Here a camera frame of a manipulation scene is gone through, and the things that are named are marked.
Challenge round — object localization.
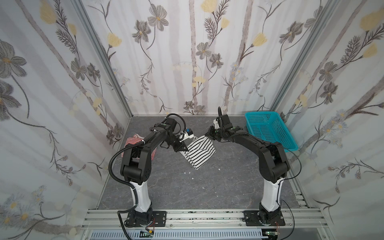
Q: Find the black corrugated left cable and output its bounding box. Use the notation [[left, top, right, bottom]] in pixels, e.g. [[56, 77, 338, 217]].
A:
[[108, 140, 146, 240]]

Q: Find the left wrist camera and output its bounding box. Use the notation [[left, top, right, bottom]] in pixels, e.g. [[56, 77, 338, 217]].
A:
[[179, 128, 195, 142]]

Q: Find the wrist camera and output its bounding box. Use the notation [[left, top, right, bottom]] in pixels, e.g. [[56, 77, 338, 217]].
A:
[[179, 128, 195, 142], [214, 118, 221, 130]]

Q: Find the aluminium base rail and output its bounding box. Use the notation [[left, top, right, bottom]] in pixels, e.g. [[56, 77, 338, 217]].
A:
[[81, 209, 329, 230]]

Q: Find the red white striped tank top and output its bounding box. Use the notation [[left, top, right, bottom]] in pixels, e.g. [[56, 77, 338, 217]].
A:
[[121, 134, 158, 162]]

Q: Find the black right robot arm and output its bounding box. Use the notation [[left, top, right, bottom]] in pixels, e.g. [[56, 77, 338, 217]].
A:
[[206, 109, 290, 226]]

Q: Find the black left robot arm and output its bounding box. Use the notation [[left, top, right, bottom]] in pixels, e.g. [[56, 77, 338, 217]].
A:
[[120, 114, 189, 226]]

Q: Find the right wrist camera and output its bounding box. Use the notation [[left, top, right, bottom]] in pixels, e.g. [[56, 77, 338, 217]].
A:
[[214, 118, 221, 130]]

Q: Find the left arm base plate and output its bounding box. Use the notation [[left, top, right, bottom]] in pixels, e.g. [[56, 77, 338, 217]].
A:
[[124, 210, 167, 228]]

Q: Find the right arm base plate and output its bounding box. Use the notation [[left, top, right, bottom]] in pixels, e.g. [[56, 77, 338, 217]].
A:
[[243, 210, 286, 227]]

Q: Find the teal plastic basket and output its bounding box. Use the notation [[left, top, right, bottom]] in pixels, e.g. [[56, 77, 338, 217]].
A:
[[245, 111, 299, 152]]

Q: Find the black white striped tank top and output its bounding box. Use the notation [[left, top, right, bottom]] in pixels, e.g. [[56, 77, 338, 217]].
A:
[[181, 136, 216, 170]]

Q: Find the white perforated cable duct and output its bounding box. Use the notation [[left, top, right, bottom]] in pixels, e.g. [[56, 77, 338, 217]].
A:
[[89, 229, 269, 240]]

